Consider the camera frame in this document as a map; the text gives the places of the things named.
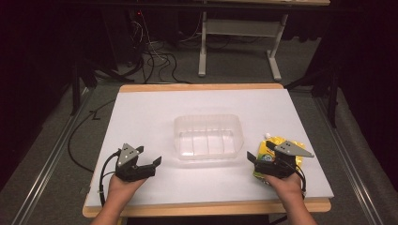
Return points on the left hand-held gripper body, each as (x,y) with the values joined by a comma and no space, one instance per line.
(130,170)

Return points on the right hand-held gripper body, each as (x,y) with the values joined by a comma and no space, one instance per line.
(281,167)

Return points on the yellow spout pouch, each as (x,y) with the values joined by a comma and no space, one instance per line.
(264,153)

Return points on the clear plastic container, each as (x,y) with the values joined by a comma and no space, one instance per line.
(208,137)

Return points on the person's left hand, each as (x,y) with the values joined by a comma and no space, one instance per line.
(122,187)

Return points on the person's right hand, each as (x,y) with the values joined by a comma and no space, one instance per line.
(289,187)

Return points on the white table sheet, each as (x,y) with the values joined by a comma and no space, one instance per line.
(203,103)

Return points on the black metal stand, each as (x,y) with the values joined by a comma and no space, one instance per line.
(332,93)
(76,90)

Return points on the metal floor rail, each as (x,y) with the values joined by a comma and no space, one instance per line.
(347,162)
(47,168)

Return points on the white metal desk frame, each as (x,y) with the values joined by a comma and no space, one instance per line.
(241,28)

